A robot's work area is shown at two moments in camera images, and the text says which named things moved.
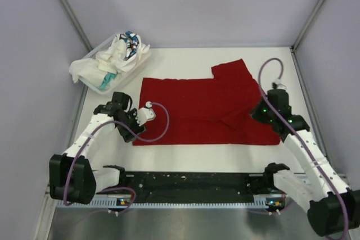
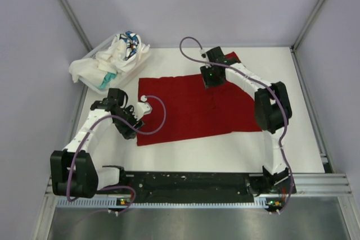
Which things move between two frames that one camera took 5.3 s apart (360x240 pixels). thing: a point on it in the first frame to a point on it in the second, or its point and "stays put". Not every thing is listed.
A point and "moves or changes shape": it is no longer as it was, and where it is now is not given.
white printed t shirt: [127, 48] stays put
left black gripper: [132, 114] stays put
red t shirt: [213, 111] moves or changes shape
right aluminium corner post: [315, 9] stays put
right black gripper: [255, 113] to [208, 82]
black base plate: [196, 184] stays put
